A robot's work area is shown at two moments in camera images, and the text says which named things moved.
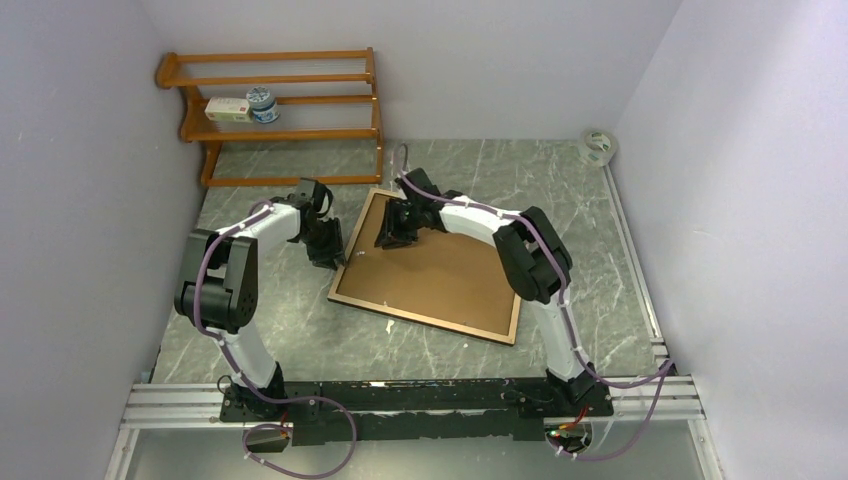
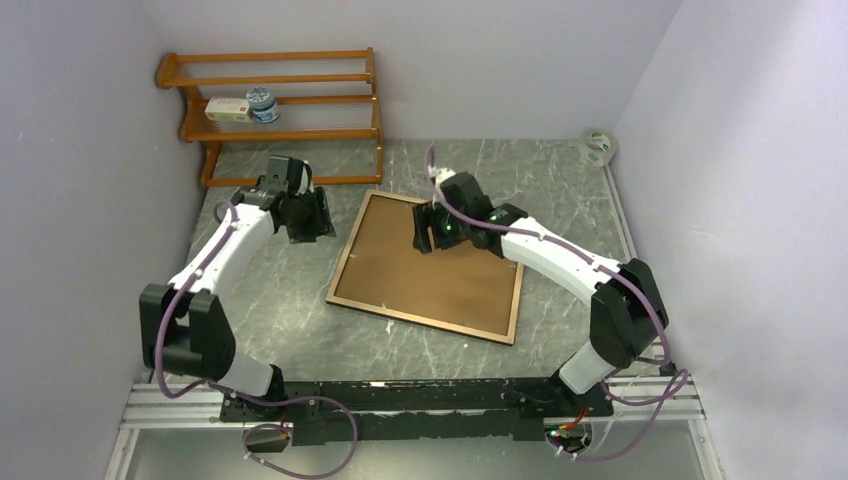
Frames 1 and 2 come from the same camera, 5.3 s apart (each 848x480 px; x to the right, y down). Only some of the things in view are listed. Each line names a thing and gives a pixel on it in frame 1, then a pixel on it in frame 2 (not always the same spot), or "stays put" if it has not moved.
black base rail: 335,412 stays put
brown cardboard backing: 441,274 stays put
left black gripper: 333,251 -> 320,223
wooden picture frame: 510,339 stays put
